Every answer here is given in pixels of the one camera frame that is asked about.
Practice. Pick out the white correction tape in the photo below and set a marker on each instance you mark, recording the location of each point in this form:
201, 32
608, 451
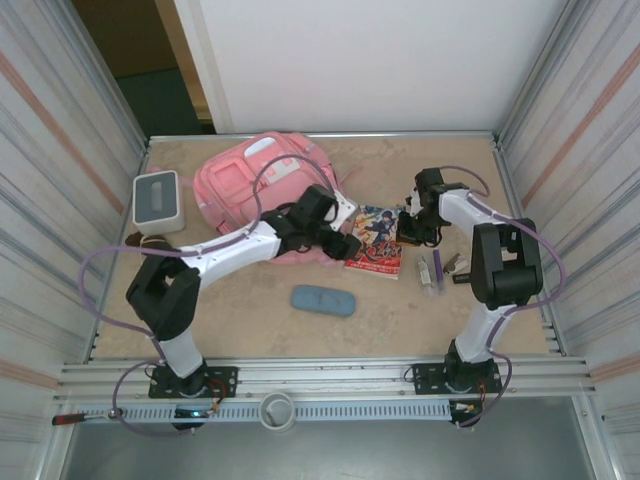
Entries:
424, 271

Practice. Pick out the translucent side panel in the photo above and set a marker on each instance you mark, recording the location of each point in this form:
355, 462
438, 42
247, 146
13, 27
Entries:
590, 150
50, 150

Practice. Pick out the aluminium table edge bar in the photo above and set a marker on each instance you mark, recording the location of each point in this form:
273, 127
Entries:
450, 135

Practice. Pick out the white door frame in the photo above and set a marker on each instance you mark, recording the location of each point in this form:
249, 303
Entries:
200, 50

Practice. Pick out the blue-grey pencil case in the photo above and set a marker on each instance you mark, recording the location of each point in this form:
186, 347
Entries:
322, 301

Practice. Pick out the aluminium mounting rail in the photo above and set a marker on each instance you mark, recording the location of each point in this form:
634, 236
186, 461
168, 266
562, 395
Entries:
325, 372

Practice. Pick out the pink backpack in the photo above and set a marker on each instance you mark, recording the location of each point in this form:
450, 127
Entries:
235, 180

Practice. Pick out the brown piece with white band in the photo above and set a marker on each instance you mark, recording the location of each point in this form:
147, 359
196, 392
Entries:
155, 244

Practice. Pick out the grey round cup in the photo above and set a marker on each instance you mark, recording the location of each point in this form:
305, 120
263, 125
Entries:
276, 422

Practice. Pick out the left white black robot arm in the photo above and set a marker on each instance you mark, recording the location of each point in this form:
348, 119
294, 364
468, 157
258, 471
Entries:
165, 295

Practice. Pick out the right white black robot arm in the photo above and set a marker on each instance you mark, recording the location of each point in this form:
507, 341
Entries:
507, 265

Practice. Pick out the purple pen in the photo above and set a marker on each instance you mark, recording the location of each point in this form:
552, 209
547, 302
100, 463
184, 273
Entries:
437, 272

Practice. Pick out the white tissue box grey top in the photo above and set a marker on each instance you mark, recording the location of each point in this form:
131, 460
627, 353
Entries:
157, 202

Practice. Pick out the grey metal shelf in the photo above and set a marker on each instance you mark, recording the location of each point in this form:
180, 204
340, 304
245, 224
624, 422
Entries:
325, 455

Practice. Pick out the colourful manga comic book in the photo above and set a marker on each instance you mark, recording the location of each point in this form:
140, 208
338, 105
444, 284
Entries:
375, 240

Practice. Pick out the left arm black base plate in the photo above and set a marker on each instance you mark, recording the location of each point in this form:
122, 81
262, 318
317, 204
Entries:
227, 375

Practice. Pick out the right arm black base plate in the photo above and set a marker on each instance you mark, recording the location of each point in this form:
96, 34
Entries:
422, 380

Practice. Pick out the small dark brown piece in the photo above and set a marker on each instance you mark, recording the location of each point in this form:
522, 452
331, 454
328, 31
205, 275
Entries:
132, 239

